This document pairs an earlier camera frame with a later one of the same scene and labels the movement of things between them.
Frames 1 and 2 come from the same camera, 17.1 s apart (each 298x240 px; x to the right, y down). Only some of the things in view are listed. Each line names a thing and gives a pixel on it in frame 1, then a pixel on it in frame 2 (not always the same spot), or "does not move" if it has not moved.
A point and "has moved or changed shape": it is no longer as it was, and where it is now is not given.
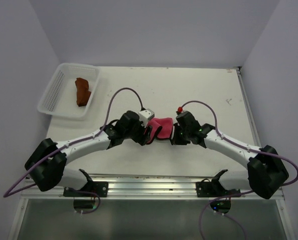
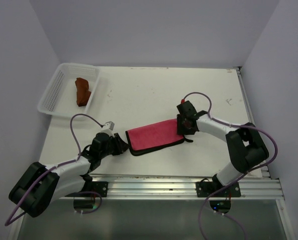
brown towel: [82, 92] does not move
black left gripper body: [136, 133] → [113, 147]
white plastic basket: [59, 96] does not move
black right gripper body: [179, 138] → [182, 128]
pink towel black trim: [161, 128] has moved or changed shape
